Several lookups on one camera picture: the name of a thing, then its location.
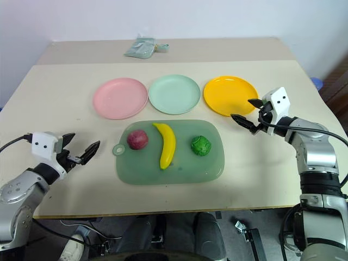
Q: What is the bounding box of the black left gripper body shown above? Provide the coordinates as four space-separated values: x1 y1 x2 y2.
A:
55 135 83 173

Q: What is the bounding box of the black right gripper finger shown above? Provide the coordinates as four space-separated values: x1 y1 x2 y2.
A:
247 98 265 110
230 113 256 131

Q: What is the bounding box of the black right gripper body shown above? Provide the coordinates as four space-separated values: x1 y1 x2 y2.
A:
248 101 274 135

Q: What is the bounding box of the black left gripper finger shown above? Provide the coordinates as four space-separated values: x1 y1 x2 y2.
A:
63 132 76 150
78 140 101 166

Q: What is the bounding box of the yellow plastic plate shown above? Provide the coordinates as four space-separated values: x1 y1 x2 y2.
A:
203 76 259 117

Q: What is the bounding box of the green round vegetable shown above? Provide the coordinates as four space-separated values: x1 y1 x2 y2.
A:
190 135 213 157

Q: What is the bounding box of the purple red round fruit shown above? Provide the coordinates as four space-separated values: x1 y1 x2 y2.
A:
126 129 150 151

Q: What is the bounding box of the pink plastic plate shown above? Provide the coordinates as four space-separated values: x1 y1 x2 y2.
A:
92 78 149 121

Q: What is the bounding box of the mint green plastic plate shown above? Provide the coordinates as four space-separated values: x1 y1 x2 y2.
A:
148 74 202 115

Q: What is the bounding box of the blue round container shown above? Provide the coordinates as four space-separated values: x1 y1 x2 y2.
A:
310 77 325 92

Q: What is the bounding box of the translucent green cutting board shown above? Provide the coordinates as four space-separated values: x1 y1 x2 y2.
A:
112 119 226 186

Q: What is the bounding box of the yellow toy banana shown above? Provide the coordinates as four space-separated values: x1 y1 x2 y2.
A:
152 122 177 171

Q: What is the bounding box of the brown wooden furniture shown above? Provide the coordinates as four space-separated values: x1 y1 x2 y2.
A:
321 48 348 121

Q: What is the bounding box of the white shoe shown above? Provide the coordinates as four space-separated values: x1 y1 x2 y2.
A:
60 233 85 260

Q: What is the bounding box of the teal fabric pouch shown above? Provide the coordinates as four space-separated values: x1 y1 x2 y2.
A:
123 36 171 59

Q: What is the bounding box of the dark grey rounded shape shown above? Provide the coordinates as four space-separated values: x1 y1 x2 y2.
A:
189 212 227 261

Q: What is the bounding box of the black metal bar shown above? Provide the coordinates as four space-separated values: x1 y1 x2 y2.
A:
243 228 269 261

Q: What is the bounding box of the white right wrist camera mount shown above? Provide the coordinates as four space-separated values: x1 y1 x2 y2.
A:
262 86 291 136

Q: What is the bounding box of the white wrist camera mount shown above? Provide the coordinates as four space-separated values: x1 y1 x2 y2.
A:
26 131 65 164
262 86 291 136

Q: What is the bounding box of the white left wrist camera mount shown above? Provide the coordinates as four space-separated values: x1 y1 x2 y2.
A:
26 131 65 164

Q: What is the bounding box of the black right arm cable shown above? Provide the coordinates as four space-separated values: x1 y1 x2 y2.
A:
257 108 348 191

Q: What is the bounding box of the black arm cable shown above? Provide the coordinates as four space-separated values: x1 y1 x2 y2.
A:
257 108 348 191
0 134 34 153

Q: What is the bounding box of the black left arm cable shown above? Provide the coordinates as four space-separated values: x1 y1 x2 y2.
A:
0 134 34 153

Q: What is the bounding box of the black floor cable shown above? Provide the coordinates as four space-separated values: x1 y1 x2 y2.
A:
32 216 123 247

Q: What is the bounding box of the silver metal bracket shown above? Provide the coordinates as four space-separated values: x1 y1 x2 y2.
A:
234 220 247 235

